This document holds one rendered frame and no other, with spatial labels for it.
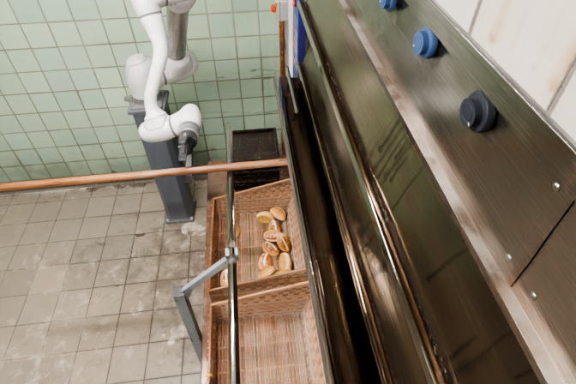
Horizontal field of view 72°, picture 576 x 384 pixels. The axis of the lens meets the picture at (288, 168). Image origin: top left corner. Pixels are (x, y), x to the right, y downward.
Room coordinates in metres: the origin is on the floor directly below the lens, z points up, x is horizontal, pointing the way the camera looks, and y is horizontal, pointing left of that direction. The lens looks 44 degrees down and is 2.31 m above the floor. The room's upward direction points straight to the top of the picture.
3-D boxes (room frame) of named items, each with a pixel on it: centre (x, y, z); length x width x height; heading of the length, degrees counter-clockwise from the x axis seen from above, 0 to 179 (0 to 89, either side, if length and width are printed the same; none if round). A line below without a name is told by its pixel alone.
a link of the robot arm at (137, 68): (1.94, 0.79, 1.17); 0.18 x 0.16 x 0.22; 124
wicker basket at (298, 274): (1.17, 0.14, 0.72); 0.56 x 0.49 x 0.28; 5
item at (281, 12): (2.11, 0.02, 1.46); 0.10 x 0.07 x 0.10; 7
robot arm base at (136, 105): (1.93, 0.82, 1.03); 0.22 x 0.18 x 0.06; 95
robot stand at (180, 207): (1.93, 0.80, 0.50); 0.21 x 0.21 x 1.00; 5
